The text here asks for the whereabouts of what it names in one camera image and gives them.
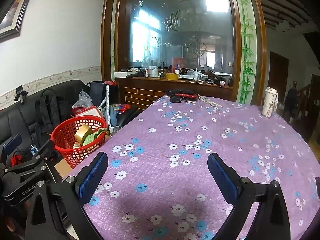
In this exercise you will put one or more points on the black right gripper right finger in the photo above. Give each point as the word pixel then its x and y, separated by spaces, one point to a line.
pixel 271 219

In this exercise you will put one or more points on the red plastic mesh basket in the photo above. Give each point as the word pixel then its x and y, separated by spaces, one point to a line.
pixel 63 137

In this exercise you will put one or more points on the white patterned cup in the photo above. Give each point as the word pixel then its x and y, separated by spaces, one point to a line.
pixel 270 102

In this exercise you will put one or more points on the black red tool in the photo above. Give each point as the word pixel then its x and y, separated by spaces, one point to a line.
pixel 179 95

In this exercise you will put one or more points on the bamboo painted pillar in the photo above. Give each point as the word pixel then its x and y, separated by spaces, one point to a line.
pixel 248 51

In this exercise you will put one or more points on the black sofa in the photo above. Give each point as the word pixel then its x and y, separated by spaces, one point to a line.
pixel 20 118

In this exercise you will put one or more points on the red white box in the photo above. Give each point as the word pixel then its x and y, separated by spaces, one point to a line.
pixel 91 111

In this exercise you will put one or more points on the glass partition panel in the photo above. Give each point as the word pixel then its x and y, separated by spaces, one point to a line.
pixel 191 34

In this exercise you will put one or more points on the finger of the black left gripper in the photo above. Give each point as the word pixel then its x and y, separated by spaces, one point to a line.
pixel 9 147

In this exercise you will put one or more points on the black shopping bag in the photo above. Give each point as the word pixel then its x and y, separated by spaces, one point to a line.
pixel 97 92

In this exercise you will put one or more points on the green knitted cloth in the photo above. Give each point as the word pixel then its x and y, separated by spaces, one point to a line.
pixel 91 137

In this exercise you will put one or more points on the purple floral tablecloth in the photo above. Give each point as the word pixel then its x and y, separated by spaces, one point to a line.
pixel 158 186

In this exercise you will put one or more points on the clear plastic bag on sofa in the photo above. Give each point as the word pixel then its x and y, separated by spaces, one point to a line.
pixel 84 101

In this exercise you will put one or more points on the framed picture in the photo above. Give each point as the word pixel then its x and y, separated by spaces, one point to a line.
pixel 12 22

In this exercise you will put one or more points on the black backpack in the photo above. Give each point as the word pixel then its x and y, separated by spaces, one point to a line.
pixel 51 110

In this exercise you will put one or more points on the chopsticks pair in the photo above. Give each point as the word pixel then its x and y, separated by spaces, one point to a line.
pixel 210 102

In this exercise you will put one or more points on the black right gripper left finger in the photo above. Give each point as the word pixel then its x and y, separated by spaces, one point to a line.
pixel 54 203

